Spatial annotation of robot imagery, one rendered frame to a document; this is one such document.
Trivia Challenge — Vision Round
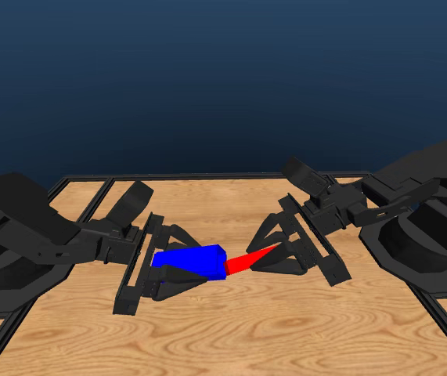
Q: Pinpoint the blue hollow socket block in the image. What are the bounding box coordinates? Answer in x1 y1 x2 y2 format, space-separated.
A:
151 244 228 281

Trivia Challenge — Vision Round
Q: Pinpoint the thin red peg bar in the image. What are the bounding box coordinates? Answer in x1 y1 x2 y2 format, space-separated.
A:
222 244 281 276

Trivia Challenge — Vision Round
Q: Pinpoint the black table frame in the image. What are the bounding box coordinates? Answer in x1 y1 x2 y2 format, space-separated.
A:
0 171 447 376

